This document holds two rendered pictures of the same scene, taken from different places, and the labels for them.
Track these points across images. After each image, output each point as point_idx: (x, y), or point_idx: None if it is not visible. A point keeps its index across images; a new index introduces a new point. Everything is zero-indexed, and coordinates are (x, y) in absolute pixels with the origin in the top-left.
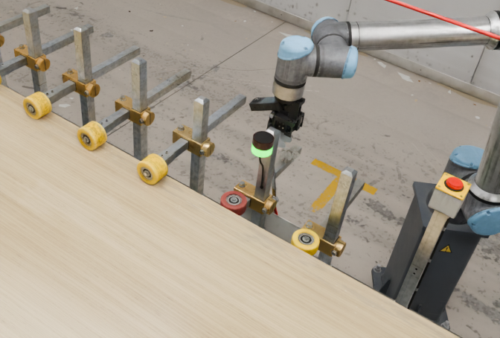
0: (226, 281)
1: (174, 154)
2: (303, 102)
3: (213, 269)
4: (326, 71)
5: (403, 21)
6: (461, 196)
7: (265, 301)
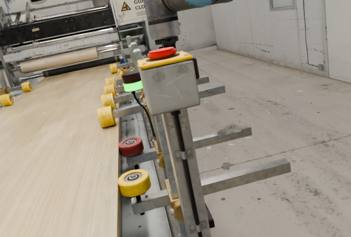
0: (38, 186)
1: (127, 110)
2: (173, 42)
3: (46, 177)
4: None
5: None
6: (142, 63)
7: (31, 209)
